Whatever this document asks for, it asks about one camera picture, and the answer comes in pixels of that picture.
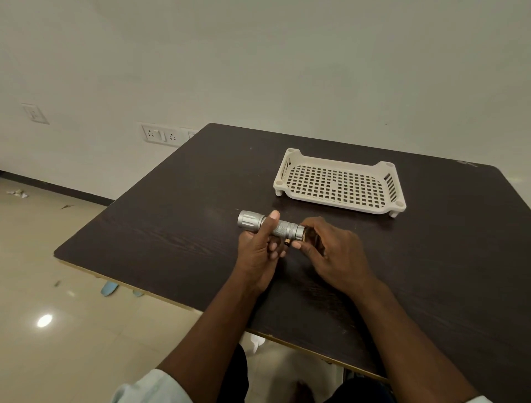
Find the person's left hand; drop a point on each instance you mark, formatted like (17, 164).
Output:
(255, 257)

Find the white wall socket switch panel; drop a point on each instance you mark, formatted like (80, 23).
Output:
(159, 134)

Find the white perforated plastic tray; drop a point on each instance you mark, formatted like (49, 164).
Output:
(338, 182)

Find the person's right forearm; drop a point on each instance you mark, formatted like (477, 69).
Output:
(408, 348)

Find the silver metal flashlight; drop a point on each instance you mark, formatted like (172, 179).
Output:
(250, 220)

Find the person's left thumb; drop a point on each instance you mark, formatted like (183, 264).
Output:
(269, 226)

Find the person's right thumb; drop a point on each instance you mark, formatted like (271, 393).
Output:
(306, 251)

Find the white crumpled paper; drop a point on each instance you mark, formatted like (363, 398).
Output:
(254, 342)

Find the person's left forearm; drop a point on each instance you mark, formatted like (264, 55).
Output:
(209, 336)

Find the white shirt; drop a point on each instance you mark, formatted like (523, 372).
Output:
(153, 388)

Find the crumpled paper scraps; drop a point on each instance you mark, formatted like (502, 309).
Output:
(18, 193)

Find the light blue slipper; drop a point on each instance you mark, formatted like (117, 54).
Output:
(138, 293)
(109, 288)

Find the white wall outlet plate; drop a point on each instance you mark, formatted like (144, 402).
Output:
(35, 113)

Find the person's right hand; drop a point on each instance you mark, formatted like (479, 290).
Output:
(340, 257)

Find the small white wall switch plate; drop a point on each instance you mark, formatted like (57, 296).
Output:
(188, 133)

